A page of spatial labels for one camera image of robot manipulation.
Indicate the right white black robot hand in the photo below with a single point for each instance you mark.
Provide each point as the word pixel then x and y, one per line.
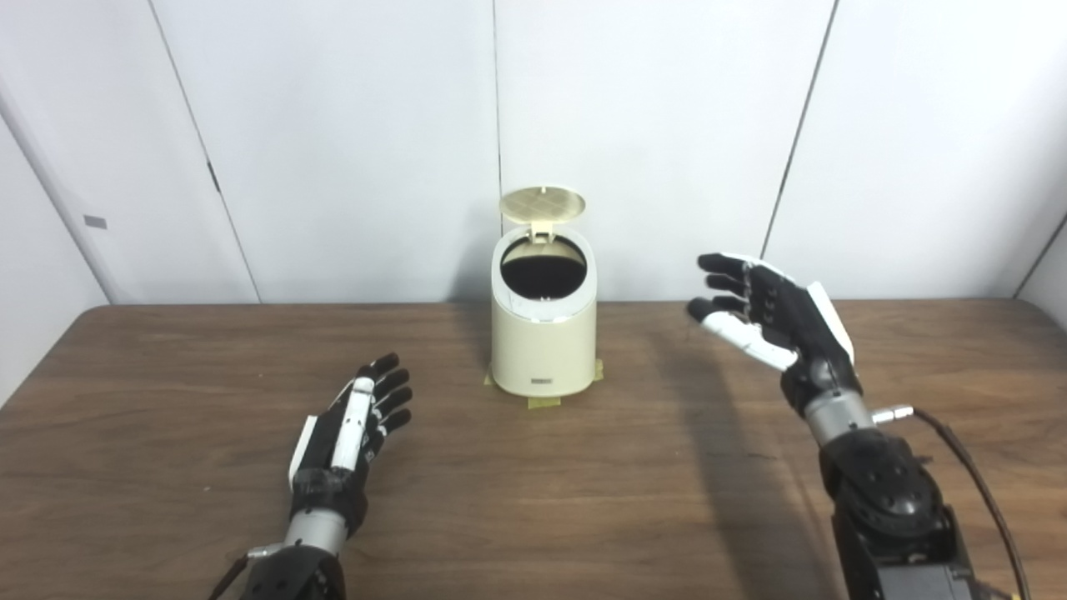
pixel 800 325

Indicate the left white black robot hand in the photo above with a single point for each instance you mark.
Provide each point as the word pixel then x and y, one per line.
pixel 329 458

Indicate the cream-colored cylindrical bin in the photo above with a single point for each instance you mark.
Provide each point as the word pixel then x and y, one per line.
pixel 542 350

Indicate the cream round bin lid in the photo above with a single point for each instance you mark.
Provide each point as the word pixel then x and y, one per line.
pixel 542 204

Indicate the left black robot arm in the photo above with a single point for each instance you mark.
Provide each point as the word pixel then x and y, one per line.
pixel 300 567

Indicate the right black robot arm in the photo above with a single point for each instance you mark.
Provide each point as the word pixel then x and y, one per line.
pixel 884 500

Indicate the black wall panel hinge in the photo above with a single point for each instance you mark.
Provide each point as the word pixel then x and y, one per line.
pixel 213 177

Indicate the grey wall label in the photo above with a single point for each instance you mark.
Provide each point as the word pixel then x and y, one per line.
pixel 95 222

